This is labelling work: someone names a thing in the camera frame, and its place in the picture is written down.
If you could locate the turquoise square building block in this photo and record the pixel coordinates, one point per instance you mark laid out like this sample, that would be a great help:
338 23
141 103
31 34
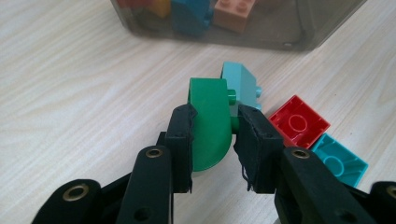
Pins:
351 161

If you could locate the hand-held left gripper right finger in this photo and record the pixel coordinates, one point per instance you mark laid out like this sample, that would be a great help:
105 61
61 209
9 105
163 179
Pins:
261 155

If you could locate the green curved building block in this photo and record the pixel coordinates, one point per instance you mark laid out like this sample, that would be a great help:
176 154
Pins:
208 124

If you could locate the transparent grey storage bin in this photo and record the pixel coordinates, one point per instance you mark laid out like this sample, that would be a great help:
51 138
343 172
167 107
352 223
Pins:
274 37

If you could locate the orange building block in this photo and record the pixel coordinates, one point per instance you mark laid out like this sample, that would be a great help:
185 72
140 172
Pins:
160 6

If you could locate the light teal sloped building block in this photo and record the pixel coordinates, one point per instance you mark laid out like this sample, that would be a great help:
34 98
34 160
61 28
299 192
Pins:
238 81

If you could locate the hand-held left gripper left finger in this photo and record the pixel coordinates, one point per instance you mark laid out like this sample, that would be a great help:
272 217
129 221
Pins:
180 149

